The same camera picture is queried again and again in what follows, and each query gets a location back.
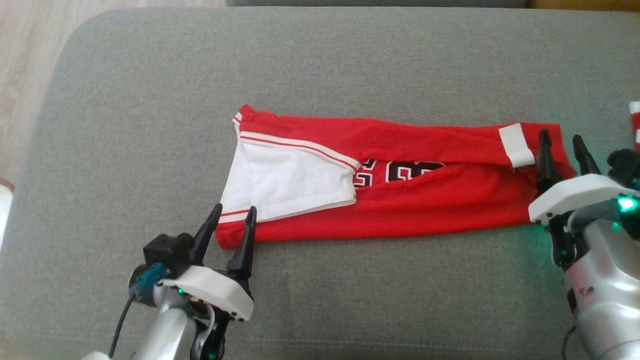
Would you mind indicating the yellow sofa cushion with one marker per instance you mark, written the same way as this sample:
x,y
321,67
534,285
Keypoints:
x,y
585,4

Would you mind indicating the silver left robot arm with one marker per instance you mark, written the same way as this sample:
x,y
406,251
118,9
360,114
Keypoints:
x,y
165,335

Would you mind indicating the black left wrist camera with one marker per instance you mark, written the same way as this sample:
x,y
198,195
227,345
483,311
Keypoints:
x,y
167,252

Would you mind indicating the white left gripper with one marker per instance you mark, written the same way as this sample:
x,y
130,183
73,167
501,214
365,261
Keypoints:
x,y
215,290

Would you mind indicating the grey sofa back cushion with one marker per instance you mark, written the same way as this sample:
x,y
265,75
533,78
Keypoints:
x,y
375,2

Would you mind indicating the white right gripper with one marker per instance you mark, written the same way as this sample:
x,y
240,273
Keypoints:
x,y
580,192

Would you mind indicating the grey sofa seat cushion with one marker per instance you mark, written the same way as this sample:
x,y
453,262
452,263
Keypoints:
x,y
325,60

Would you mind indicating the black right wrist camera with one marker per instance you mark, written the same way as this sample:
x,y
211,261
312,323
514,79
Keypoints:
x,y
625,165

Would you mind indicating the red shorts white stripe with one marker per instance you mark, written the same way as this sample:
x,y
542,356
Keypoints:
x,y
636,125

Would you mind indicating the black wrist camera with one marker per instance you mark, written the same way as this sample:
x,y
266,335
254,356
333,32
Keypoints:
x,y
167,252
625,165

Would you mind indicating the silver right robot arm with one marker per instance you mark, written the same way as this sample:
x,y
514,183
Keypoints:
x,y
605,280

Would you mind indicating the red basketball jersey white panels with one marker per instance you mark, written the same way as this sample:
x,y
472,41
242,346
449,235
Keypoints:
x,y
425,205

